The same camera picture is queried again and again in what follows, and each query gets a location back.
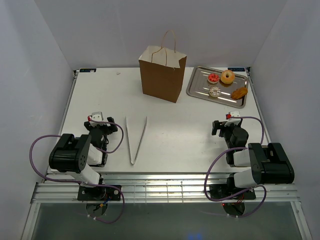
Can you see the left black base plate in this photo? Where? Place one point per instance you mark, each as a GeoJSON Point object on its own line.
{"type": "Point", "coordinates": [98, 193]}

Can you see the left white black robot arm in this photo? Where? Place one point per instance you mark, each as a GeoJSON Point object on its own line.
{"type": "Point", "coordinates": [77, 156]}

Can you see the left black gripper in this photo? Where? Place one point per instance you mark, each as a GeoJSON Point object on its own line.
{"type": "Point", "coordinates": [110, 129]}

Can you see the glazed ring donut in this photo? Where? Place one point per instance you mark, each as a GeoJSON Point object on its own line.
{"type": "Point", "coordinates": [227, 77]}

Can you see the white sprinkled donut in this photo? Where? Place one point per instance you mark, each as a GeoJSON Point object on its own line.
{"type": "Point", "coordinates": [214, 91]}

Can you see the brown croissant bread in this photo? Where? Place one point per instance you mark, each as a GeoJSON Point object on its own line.
{"type": "Point", "coordinates": [239, 93]}

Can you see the aluminium rail frame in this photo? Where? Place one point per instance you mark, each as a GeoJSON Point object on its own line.
{"type": "Point", "coordinates": [156, 188]}

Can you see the metal tongs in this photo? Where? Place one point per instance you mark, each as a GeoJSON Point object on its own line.
{"type": "Point", "coordinates": [135, 130]}

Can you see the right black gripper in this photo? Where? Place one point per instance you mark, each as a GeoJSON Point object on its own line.
{"type": "Point", "coordinates": [221, 125]}

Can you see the right blue label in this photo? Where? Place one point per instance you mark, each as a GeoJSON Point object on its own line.
{"type": "Point", "coordinates": [237, 69]}

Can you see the metal tray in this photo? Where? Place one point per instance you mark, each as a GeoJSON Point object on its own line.
{"type": "Point", "coordinates": [200, 87]}

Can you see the brown paper bag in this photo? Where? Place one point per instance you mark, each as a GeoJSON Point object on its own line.
{"type": "Point", "coordinates": [162, 72]}

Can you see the left blue label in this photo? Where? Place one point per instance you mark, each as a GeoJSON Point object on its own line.
{"type": "Point", "coordinates": [87, 70]}

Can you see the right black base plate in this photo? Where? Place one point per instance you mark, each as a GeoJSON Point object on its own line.
{"type": "Point", "coordinates": [219, 191]}

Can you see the red strawberry tart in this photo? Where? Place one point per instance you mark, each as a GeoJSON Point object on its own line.
{"type": "Point", "coordinates": [213, 78]}

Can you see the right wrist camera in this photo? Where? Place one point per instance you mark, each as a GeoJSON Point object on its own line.
{"type": "Point", "coordinates": [232, 118]}

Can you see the blue label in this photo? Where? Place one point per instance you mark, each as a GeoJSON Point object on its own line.
{"type": "Point", "coordinates": [87, 70]}
{"type": "Point", "coordinates": [237, 69]}

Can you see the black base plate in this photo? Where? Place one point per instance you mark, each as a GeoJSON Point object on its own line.
{"type": "Point", "coordinates": [98, 193]}
{"type": "Point", "coordinates": [219, 191]}

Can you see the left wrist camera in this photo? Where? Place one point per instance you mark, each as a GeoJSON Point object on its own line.
{"type": "Point", "coordinates": [95, 118]}

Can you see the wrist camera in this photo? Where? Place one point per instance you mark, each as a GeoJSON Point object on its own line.
{"type": "Point", "coordinates": [95, 118]}
{"type": "Point", "coordinates": [232, 118]}

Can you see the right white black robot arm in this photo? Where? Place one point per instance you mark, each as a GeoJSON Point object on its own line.
{"type": "Point", "coordinates": [268, 164]}

